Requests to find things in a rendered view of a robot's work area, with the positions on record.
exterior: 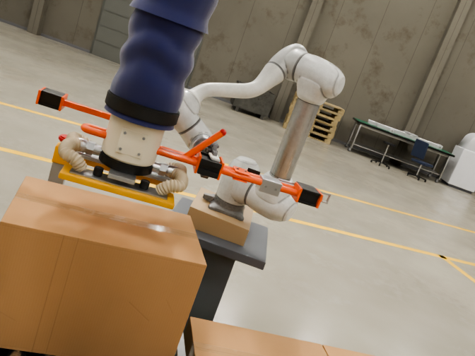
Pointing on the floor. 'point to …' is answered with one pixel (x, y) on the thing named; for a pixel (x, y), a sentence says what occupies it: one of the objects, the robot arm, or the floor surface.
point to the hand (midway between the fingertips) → (211, 165)
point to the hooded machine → (461, 166)
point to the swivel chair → (419, 150)
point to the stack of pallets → (320, 121)
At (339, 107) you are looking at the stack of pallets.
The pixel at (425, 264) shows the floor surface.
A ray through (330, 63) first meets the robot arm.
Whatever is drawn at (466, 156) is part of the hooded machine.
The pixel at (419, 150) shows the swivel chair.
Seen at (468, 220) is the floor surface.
